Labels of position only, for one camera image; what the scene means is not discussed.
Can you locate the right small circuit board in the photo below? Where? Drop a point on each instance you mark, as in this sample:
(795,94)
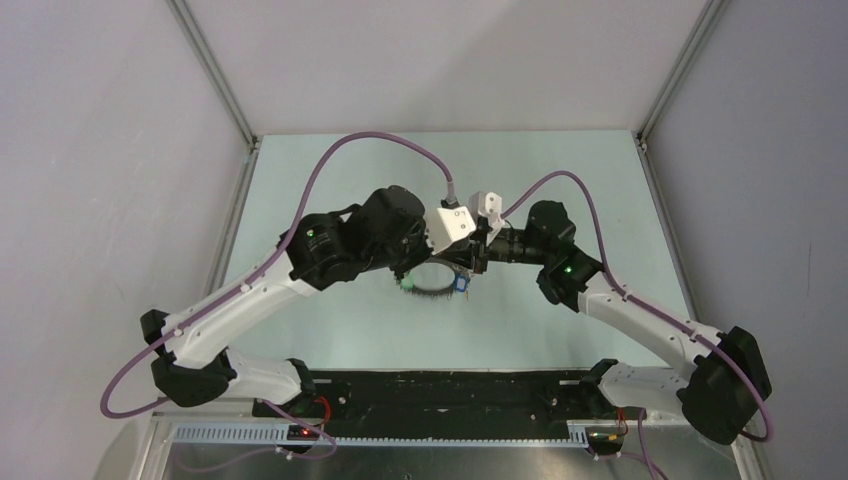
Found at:
(605,437)

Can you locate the grey slotted cable duct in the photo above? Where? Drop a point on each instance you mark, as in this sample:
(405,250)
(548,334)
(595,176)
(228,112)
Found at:
(284,435)

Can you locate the left small circuit board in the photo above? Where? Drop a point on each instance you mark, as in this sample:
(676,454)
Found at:
(305,433)

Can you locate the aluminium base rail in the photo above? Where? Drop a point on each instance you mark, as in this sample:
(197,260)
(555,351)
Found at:
(226,410)

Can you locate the left aluminium frame post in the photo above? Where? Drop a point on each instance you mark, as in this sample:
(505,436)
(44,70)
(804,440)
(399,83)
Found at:
(199,44)

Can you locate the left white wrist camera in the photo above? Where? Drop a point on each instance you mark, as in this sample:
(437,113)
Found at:
(444,227)

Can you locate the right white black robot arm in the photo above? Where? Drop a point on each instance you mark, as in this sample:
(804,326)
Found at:
(719,380)

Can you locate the right aluminium frame post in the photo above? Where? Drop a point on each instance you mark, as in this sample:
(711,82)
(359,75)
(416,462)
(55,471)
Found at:
(689,53)

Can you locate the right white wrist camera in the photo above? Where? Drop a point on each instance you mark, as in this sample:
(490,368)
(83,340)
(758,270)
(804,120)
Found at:
(486,209)

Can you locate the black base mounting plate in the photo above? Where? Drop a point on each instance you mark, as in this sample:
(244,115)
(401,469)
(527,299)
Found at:
(451,405)

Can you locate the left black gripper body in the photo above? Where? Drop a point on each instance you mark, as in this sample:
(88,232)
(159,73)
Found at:
(416,250)

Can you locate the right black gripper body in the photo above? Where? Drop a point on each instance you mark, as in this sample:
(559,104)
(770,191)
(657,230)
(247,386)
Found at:
(500,250)

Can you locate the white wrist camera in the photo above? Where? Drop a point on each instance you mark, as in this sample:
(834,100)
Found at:
(444,227)
(486,209)

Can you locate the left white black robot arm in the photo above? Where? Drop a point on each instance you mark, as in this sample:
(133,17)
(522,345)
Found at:
(195,363)

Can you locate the aluminium frame post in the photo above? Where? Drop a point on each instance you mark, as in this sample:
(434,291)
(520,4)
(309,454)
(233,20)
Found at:
(689,53)
(199,44)

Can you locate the large metal keyring with keys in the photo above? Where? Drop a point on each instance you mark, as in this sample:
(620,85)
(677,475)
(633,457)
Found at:
(435,278)

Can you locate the small circuit board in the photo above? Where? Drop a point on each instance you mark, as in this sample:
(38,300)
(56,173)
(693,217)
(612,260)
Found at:
(305,433)
(605,437)

